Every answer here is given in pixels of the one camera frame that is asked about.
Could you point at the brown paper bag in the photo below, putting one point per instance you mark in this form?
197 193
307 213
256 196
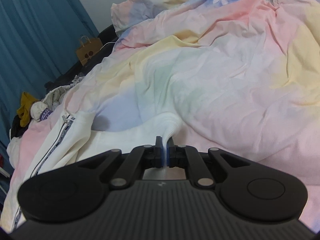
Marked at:
86 52

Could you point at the mustard yellow garment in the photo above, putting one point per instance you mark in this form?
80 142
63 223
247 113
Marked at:
25 110

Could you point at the blue curtain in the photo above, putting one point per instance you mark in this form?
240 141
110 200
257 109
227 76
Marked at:
32 35

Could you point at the white jacket with purple band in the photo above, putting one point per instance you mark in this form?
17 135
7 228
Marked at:
41 111

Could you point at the grey garment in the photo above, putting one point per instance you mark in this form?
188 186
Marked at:
55 95

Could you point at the black sofa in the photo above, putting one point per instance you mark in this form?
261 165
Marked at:
100 38

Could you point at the white pants with striped band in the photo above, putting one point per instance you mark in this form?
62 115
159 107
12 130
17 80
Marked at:
112 140

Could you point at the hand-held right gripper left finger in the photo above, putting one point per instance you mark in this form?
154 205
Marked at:
162 157

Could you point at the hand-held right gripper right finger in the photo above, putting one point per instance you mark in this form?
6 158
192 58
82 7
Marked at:
169 158

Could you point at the pastel tie-dye blanket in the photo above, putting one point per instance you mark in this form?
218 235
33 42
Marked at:
212 80

